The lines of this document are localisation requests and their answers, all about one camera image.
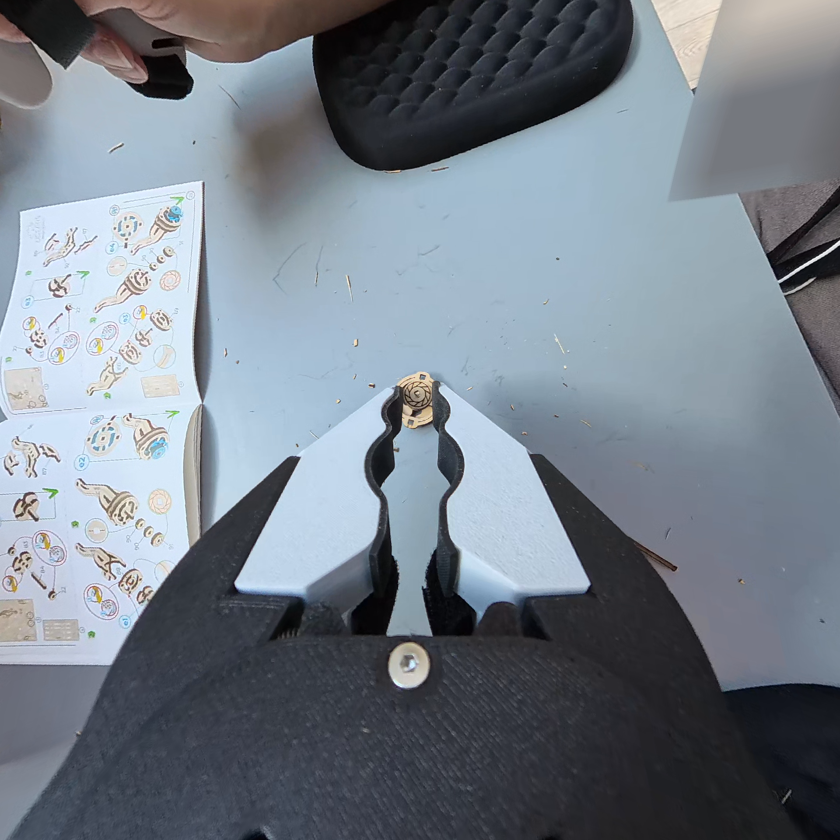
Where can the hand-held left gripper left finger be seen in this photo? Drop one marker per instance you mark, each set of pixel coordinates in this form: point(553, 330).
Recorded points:
point(315, 518)

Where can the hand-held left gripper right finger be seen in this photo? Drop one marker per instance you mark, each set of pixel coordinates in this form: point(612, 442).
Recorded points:
point(512, 518)

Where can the round wooden disc part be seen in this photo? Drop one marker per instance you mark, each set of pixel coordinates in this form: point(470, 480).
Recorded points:
point(415, 420)

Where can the person's right hand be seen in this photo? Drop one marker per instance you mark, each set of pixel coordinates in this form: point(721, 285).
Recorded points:
point(229, 26)

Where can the short dark wooden stick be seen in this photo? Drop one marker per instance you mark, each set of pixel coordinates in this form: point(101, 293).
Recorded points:
point(656, 556)

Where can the illustrated instruction booklet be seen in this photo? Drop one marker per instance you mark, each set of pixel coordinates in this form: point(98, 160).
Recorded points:
point(98, 328)

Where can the person's torso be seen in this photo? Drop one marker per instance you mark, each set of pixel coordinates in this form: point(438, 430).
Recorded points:
point(820, 354)

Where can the person's lap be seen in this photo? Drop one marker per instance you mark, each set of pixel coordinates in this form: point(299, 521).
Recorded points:
point(787, 754)

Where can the black quilted cushion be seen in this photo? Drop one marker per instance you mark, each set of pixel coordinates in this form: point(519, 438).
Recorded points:
point(459, 79)

